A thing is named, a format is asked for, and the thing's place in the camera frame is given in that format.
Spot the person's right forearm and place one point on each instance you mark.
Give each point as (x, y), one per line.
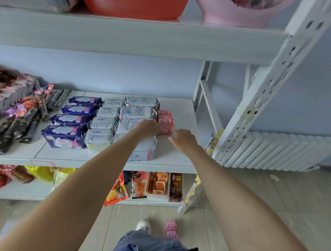
(245, 207)

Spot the white paper scrap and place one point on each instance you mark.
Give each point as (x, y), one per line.
(275, 177)

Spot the person's left forearm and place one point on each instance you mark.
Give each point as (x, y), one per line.
(72, 201)

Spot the white radiator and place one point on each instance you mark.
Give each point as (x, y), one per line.
(271, 152)

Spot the orange chip bag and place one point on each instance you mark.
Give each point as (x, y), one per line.
(116, 194)

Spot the person's left leg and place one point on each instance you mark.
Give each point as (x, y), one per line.
(132, 241)

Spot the yellow chip bag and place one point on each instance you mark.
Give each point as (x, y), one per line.
(62, 175)

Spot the long white pad packet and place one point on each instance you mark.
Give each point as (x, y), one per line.
(137, 112)
(142, 101)
(144, 152)
(126, 125)

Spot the row of silver red packets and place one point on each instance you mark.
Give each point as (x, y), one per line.
(15, 93)

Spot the purple pad packet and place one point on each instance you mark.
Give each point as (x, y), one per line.
(69, 120)
(85, 100)
(63, 137)
(78, 110)

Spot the pink plastic tub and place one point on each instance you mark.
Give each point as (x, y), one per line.
(232, 15)

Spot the row of dark stick packets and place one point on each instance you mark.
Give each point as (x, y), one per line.
(25, 124)

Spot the pile of red bags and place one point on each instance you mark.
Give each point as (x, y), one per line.
(15, 174)

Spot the person's leg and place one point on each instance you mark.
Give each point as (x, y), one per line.
(132, 241)
(175, 247)

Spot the person's left hand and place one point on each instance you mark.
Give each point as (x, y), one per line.
(148, 129)

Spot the clear box of orange sachets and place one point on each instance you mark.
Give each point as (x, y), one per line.
(159, 183)

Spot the white perforated rack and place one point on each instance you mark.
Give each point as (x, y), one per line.
(271, 82)

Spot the person's left shoe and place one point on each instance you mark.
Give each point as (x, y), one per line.
(143, 225)

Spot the large purple detergent bag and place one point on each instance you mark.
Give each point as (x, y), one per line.
(38, 3)

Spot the red bordered paper label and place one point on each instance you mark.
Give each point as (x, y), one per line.
(42, 163)

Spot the white metal shelf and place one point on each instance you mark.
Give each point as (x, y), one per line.
(178, 160)

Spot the row of red strip packets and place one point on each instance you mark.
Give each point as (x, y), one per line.
(139, 185)

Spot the heap of purple candy packets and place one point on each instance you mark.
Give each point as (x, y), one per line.
(18, 110)

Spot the red flat package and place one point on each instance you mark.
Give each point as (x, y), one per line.
(134, 9)

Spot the brown snack box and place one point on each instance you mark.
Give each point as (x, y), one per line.
(176, 186)

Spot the small white ABC packet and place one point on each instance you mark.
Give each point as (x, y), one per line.
(102, 123)
(98, 141)

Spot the pile of red snack packets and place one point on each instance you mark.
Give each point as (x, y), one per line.
(6, 73)

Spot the person's right leg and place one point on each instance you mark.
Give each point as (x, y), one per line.
(175, 247)

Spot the plain yellow snack bag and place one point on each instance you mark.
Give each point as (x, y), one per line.
(41, 173)

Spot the person's right hand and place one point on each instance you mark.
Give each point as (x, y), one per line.
(185, 141)

